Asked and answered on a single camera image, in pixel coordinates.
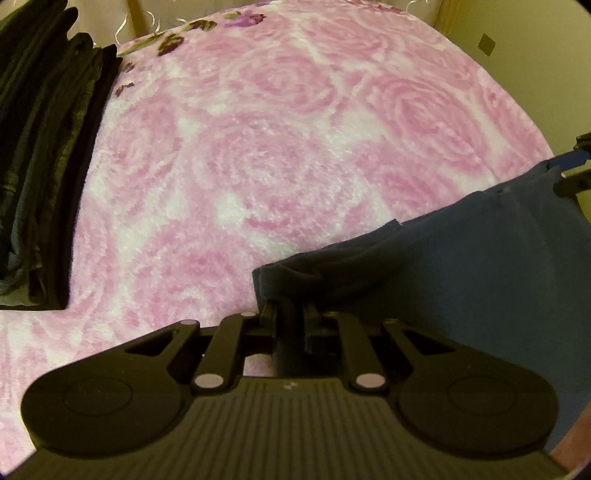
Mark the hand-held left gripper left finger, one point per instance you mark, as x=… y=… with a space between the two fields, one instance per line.
x=268 y=319

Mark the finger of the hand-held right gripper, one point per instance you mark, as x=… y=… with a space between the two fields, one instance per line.
x=571 y=159
x=575 y=183

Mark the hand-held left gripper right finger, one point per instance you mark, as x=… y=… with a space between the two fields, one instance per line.
x=312 y=323

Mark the navy blue garment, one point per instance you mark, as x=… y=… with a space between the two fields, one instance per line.
x=466 y=277

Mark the stack of dark folded clothes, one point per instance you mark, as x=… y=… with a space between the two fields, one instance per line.
x=46 y=152

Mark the pink rose fleece blanket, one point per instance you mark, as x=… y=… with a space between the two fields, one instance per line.
x=277 y=152

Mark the small square wall patch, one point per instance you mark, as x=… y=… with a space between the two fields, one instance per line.
x=486 y=44

